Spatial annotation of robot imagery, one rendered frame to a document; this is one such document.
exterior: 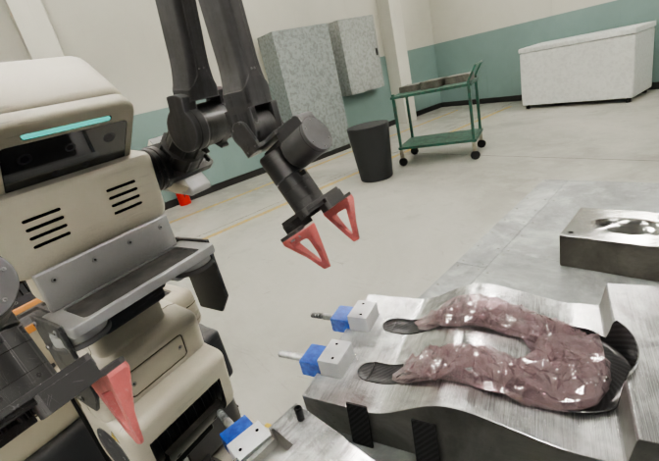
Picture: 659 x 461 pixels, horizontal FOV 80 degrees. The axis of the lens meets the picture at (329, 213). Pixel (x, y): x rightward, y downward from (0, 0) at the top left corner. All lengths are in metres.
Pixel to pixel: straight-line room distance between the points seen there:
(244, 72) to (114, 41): 5.26
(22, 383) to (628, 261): 0.90
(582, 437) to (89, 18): 5.81
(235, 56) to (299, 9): 6.40
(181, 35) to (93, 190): 0.28
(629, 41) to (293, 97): 4.46
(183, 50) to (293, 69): 5.43
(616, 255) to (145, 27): 5.68
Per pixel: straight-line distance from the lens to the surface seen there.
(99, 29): 5.87
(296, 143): 0.59
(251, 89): 0.64
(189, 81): 0.72
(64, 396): 0.42
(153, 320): 0.85
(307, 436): 0.53
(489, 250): 1.01
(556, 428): 0.53
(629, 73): 6.72
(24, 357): 0.43
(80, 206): 0.72
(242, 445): 0.60
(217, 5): 0.66
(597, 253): 0.92
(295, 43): 6.22
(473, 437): 0.54
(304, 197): 0.63
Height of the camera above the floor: 1.28
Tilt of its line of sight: 20 degrees down
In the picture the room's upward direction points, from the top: 13 degrees counter-clockwise
